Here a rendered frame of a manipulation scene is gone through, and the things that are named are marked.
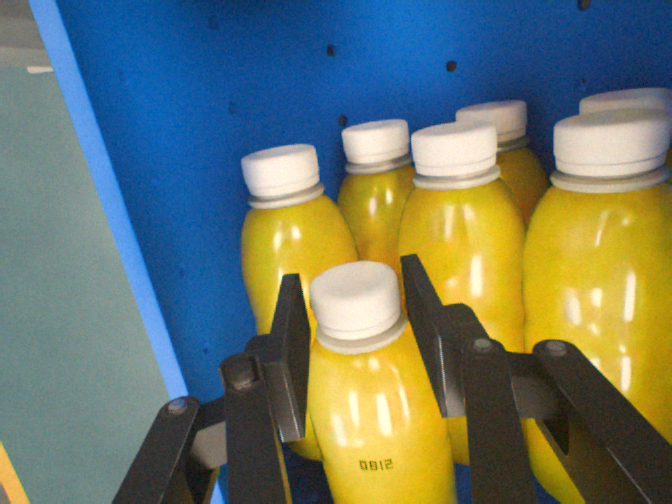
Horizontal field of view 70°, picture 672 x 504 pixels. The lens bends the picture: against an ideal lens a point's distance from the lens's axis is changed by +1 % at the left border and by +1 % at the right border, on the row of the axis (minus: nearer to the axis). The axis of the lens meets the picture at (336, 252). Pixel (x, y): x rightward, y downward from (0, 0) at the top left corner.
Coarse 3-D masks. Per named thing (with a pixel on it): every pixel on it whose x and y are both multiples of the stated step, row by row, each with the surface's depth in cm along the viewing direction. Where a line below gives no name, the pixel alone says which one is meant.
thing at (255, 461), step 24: (240, 360) 14; (240, 384) 14; (264, 384) 14; (240, 408) 13; (264, 408) 13; (240, 432) 12; (264, 432) 12; (240, 456) 11; (264, 456) 11; (240, 480) 11; (264, 480) 11
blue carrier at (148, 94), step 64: (64, 0) 16; (128, 0) 20; (192, 0) 24; (256, 0) 27; (320, 0) 28; (384, 0) 29; (448, 0) 29; (512, 0) 28; (576, 0) 26; (640, 0) 24; (64, 64) 16; (128, 64) 20; (192, 64) 24; (256, 64) 27; (320, 64) 29; (384, 64) 31; (512, 64) 29; (576, 64) 28; (640, 64) 25; (128, 128) 19; (192, 128) 24; (256, 128) 28; (320, 128) 30; (128, 192) 18; (192, 192) 24; (128, 256) 18; (192, 256) 23; (192, 320) 23; (192, 384) 21
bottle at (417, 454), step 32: (320, 352) 21; (352, 352) 20; (384, 352) 20; (416, 352) 21; (320, 384) 21; (352, 384) 20; (384, 384) 20; (416, 384) 20; (320, 416) 21; (352, 416) 20; (384, 416) 20; (416, 416) 20; (320, 448) 23; (352, 448) 20; (384, 448) 20; (416, 448) 21; (448, 448) 23; (352, 480) 22; (384, 480) 21; (416, 480) 21; (448, 480) 23
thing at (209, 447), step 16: (256, 336) 18; (256, 352) 17; (272, 400) 15; (208, 416) 14; (224, 416) 14; (272, 416) 14; (208, 432) 13; (224, 432) 14; (192, 448) 13; (208, 448) 14; (224, 448) 14; (192, 464) 13; (208, 464) 14
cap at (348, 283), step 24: (360, 264) 22; (384, 264) 21; (312, 288) 21; (336, 288) 20; (360, 288) 20; (384, 288) 19; (336, 312) 19; (360, 312) 19; (384, 312) 19; (336, 336) 20; (360, 336) 20
